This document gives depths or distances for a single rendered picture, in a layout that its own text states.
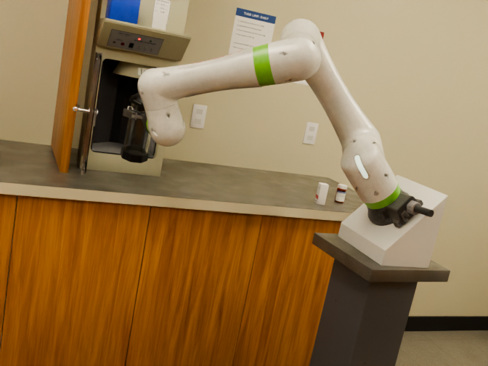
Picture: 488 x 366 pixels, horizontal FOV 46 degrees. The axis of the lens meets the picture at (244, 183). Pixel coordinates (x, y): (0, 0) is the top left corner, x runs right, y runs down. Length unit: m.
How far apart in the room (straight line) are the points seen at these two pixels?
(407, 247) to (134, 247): 0.96
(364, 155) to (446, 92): 1.82
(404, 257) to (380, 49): 1.62
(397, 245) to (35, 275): 1.21
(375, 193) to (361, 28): 1.50
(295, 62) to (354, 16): 1.55
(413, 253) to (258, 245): 0.69
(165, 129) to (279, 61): 0.39
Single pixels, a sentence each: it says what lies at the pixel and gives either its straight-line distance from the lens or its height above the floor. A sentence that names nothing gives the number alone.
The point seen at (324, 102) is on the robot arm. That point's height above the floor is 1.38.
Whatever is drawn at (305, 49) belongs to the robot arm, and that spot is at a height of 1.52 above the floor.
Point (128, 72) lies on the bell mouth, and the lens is 2.28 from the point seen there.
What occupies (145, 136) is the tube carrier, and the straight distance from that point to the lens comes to 2.08.
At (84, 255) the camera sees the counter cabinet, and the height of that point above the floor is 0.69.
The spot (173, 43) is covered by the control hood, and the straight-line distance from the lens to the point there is 2.20.
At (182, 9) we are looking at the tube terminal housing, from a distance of 2.29.
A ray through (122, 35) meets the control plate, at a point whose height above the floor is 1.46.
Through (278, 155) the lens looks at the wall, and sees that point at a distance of 2.99.
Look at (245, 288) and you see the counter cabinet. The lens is 2.33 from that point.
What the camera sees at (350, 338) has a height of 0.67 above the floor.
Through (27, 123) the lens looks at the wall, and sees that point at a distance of 2.67.
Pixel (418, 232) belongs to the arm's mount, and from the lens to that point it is 1.83.
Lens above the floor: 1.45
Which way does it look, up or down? 12 degrees down
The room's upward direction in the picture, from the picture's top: 11 degrees clockwise
